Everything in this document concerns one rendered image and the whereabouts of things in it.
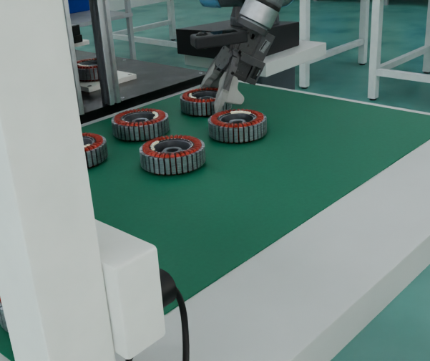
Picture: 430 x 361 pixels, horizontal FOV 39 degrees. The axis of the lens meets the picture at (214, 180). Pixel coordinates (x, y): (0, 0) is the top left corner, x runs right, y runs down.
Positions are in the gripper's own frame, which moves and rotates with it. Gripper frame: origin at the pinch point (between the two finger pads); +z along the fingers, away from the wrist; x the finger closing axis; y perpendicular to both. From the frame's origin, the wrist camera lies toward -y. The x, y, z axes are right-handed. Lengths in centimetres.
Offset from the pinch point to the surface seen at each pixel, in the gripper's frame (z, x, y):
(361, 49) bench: -46, 293, 206
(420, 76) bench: -40, 182, 183
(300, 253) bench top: 4, -63, -4
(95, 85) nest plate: 8.7, 20.7, -19.4
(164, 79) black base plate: 1.2, 22.7, -3.8
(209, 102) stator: -1.7, -5.4, -1.2
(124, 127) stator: 8.2, -13.1, -17.7
